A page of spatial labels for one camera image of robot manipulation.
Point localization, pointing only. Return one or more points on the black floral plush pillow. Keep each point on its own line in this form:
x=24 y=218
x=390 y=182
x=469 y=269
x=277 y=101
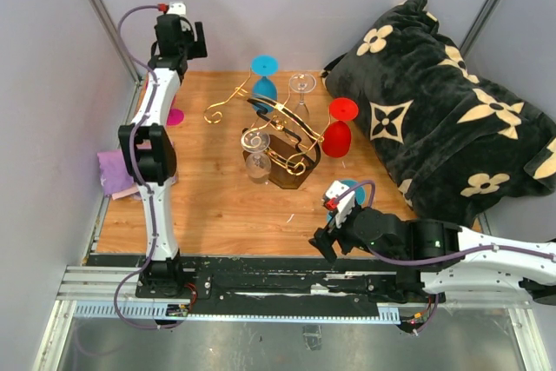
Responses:
x=454 y=143

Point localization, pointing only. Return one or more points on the gold wire wine glass rack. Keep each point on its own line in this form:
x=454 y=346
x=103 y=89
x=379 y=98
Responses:
x=295 y=148

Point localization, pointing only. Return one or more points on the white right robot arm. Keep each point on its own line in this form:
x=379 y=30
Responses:
x=445 y=258

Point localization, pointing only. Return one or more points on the red plastic wine glass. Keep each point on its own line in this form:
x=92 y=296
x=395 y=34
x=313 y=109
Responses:
x=338 y=135

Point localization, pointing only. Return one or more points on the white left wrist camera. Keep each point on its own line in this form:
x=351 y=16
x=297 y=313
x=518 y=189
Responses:
x=175 y=8

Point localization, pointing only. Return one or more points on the clear wine glass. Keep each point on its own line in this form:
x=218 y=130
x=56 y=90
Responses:
x=258 y=164
x=302 y=84

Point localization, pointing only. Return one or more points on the clear wine glass back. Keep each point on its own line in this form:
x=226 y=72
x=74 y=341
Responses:
x=302 y=84

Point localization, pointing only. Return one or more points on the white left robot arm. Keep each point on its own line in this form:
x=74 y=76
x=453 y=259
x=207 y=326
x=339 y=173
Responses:
x=149 y=154

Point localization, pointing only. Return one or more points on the blue plastic wine glass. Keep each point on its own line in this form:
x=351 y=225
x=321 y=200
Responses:
x=369 y=187
x=264 y=66

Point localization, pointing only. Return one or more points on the magenta plastic wine glass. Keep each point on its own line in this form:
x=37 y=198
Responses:
x=175 y=117

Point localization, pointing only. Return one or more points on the purple folded cloth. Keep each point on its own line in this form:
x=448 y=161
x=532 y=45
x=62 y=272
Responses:
x=114 y=177

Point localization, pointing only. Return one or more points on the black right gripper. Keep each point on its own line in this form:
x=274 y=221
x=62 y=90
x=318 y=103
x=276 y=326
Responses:
x=324 y=237

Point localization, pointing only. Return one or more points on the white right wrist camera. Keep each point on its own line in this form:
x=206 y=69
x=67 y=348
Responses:
x=335 y=200

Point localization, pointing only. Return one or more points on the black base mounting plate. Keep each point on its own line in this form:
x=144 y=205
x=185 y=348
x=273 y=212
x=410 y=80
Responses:
x=295 y=287

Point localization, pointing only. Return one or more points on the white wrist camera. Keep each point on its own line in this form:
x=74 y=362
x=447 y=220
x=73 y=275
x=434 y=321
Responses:
x=175 y=8
x=335 y=200

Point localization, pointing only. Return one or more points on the blue plastic wine glass front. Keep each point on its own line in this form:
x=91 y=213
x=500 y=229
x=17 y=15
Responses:
x=369 y=187

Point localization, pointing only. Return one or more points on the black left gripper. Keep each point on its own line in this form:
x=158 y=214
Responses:
x=199 y=48

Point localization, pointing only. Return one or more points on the clear wine glass front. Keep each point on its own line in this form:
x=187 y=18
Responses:
x=258 y=164

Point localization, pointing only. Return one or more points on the blue plastic wine glass back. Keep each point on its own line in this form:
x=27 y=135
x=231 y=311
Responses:
x=264 y=66

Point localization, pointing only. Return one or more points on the aluminium frame rail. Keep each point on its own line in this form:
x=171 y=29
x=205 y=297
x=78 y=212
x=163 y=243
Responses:
x=104 y=291

